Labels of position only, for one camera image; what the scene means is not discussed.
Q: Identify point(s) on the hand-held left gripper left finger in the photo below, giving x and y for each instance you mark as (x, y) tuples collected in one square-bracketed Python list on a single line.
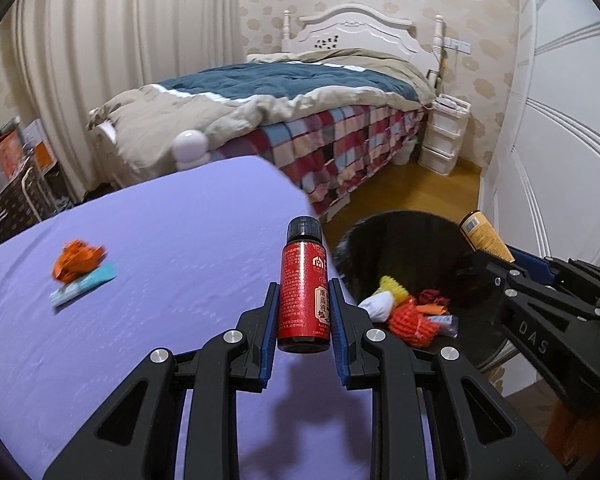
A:
[(272, 325)]

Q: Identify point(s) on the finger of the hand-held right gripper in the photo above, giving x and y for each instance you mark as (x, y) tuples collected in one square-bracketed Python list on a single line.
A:
[(532, 264), (510, 285)]

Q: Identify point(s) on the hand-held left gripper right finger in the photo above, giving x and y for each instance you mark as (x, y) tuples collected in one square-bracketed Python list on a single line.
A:
[(336, 325)]

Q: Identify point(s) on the red bottle with black cap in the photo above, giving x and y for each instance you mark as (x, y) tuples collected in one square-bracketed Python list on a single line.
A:
[(302, 295)]

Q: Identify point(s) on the white tissue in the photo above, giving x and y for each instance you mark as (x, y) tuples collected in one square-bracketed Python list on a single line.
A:
[(380, 306)]

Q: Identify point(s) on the yellow tube with black cap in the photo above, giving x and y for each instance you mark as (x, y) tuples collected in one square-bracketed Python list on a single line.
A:
[(485, 235)]

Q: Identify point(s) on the orange-red foam net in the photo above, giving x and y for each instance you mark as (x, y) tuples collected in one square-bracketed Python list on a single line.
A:
[(412, 325)]

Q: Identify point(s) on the dark red wrapper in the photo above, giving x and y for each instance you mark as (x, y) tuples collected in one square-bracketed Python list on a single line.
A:
[(434, 297)]

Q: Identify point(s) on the clear plastic wrapper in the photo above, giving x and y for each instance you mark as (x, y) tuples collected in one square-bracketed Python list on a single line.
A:
[(444, 325)]

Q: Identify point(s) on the black trash bin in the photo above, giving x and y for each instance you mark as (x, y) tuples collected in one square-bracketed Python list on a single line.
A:
[(405, 245)]

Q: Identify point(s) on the white plastic drawer unit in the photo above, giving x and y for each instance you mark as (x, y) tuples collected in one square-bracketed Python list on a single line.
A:
[(442, 140)]

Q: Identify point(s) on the white wardrobe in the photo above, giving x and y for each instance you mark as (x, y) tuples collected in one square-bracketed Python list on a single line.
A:
[(555, 110)]

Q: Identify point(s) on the small white bin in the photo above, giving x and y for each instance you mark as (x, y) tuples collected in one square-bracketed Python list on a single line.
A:
[(404, 152)]

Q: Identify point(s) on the white flat box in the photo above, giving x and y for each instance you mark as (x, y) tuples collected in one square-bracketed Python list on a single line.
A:
[(452, 104)]

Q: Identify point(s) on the plaid bed sheet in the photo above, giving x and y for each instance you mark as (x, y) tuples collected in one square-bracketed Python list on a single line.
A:
[(330, 145)]

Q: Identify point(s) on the teal flat packet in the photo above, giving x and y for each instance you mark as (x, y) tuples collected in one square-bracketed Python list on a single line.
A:
[(87, 282)]

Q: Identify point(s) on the orange crumpled wrapper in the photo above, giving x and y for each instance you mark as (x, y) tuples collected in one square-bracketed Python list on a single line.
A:
[(77, 260)]

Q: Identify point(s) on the bed with quilt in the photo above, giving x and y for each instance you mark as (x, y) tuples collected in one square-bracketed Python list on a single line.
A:
[(280, 80)]

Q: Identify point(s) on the small white and orange box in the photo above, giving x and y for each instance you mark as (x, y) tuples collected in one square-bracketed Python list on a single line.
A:
[(40, 145)]

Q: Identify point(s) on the cardboard box with orange label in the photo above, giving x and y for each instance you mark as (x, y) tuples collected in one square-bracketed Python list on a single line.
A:
[(0, 165)]

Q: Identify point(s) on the white pleated curtain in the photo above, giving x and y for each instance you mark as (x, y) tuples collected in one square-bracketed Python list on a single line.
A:
[(130, 35)]

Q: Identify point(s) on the white rounded post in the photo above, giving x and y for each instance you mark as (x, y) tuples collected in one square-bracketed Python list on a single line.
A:
[(191, 147)]

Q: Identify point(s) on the white wall socket strip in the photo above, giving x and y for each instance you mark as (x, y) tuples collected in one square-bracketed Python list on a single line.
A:
[(458, 46)]

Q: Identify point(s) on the white metal frame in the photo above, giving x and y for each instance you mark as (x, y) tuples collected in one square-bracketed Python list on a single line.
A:
[(30, 190)]

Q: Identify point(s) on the white wooden bed frame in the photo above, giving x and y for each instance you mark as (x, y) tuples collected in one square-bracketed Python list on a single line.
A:
[(355, 27)]

